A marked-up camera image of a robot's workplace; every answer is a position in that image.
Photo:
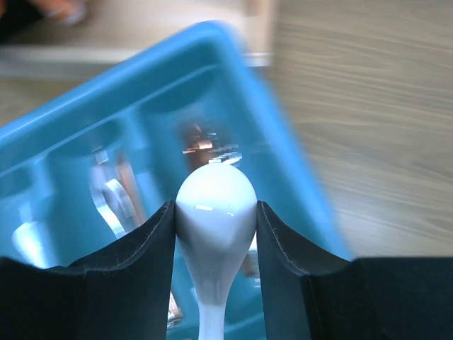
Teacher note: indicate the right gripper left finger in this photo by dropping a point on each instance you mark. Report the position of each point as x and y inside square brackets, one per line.
[118, 292]

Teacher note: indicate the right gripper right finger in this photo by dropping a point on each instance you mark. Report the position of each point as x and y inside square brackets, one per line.
[310, 293]

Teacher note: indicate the copper knife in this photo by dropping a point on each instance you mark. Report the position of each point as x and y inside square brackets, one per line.
[127, 179]

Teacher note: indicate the silver fork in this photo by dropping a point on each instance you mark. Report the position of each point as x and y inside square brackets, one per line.
[224, 150]

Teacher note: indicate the copper fork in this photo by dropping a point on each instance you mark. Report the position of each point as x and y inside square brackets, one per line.
[197, 142]

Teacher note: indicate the silver knife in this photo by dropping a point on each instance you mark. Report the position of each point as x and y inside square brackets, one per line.
[109, 196]

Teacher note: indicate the large white ceramic spoon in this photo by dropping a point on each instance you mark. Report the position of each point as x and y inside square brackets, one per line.
[30, 239]

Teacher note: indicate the blue-grey plastic cutlery tray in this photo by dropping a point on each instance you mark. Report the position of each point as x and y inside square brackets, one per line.
[199, 73]

